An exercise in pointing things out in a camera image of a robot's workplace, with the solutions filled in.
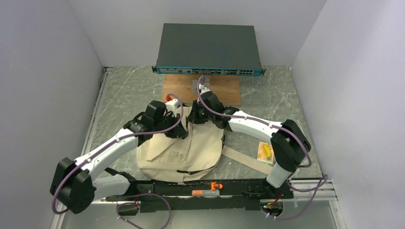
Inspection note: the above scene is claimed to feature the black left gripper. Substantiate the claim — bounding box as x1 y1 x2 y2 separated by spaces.
153 113 188 139

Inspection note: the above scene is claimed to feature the beige canvas backpack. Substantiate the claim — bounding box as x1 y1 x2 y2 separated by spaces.
136 105 274 183

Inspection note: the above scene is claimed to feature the orange pen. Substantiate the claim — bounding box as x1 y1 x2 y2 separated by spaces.
192 182 223 197

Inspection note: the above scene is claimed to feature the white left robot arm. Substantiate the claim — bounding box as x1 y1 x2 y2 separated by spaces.
50 98 187 214

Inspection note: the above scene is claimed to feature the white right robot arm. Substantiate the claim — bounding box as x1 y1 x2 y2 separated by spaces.
188 89 312 198

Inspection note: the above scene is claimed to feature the yellow banana toy pack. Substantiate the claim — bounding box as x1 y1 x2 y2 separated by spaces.
256 142 276 167

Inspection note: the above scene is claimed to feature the wooden base board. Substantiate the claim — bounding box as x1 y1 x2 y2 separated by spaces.
160 74 241 106

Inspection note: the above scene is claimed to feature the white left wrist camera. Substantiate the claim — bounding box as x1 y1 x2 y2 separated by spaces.
165 98 181 116

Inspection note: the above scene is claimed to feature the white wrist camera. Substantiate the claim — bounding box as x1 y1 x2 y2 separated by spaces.
197 84 211 102
165 98 181 116

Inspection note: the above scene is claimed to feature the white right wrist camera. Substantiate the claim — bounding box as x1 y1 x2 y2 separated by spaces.
197 84 211 102

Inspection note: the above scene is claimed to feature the grey metal stand bracket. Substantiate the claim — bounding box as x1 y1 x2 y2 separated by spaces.
192 75 211 94

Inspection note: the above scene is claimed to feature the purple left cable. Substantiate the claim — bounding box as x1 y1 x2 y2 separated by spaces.
51 93 185 229

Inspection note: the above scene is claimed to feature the grey network switch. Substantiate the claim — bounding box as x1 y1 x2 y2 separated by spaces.
152 23 266 76

